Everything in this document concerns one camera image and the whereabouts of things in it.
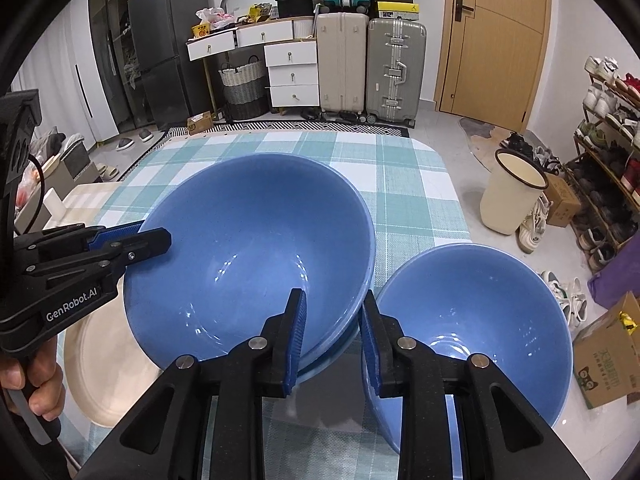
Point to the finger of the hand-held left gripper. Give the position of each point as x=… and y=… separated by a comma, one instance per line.
x=120, y=232
x=150, y=242

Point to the grey slipper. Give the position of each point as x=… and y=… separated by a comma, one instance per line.
x=125, y=144
x=145, y=135

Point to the beige floor mat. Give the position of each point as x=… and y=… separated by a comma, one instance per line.
x=482, y=142

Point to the teal plaid tablecloth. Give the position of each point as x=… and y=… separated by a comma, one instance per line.
x=400, y=185

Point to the grey storage ottoman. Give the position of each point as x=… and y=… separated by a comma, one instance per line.
x=76, y=157

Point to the person's left hand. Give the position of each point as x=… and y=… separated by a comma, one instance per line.
x=47, y=385

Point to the white drawer desk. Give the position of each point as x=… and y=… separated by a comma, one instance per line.
x=292, y=75

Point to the small cardboard box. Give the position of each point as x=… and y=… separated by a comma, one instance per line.
x=200, y=122

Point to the brown cardboard box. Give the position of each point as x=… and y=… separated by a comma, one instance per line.
x=562, y=202

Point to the dark glass cabinet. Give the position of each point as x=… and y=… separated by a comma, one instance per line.
x=112, y=60

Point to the beige checked cloth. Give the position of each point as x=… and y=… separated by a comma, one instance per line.
x=100, y=200

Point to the yellow snack box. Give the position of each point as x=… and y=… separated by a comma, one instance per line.
x=200, y=31

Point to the striped rug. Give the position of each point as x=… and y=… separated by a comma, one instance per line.
x=300, y=126

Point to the cream trash bin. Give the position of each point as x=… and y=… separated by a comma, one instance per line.
x=505, y=200

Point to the shoe rack with shoes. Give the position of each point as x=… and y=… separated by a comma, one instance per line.
x=610, y=170

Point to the yellow shoe box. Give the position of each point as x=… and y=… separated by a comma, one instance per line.
x=397, y=11

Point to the yellow snack packets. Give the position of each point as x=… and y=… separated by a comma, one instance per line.
x=261, y=12

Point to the wooden door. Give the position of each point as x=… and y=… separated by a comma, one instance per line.
x=495, y=50

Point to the white ribbed bin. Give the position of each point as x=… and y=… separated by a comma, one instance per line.
x=304, y=28

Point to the cream plate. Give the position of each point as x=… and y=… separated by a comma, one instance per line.
x=110, y=370

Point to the white green sneakers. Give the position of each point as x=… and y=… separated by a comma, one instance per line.
x=567, y=302

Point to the blue bowl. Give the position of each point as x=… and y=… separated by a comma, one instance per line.
x=475, y=300
x=330, y=352
x=250, y=240

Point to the printed cardboard box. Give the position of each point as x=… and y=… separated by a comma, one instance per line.
x=605, y=370

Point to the white plastic bag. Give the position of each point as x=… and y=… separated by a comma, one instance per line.
x=215, y=17

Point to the silver suitcase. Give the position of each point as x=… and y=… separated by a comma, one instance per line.
x=385, y=70

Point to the black refrigerator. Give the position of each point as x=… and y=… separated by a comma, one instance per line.
x=170, y=50

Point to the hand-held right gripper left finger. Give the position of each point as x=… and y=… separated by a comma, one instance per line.
x=300, y=340

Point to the purple bag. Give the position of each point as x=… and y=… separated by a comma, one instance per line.
x=617, y=282

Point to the beige suitcase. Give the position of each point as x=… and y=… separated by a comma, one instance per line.
x=342, y=60

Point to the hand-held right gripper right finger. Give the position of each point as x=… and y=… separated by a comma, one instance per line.
x=370, y=350

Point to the woven laundry basket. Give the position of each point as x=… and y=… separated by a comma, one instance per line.
x=245, y=90

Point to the white wardrobe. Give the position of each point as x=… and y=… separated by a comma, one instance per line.
x=100, y=85

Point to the black shoes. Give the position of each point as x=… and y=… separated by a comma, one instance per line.
x=515, y=142

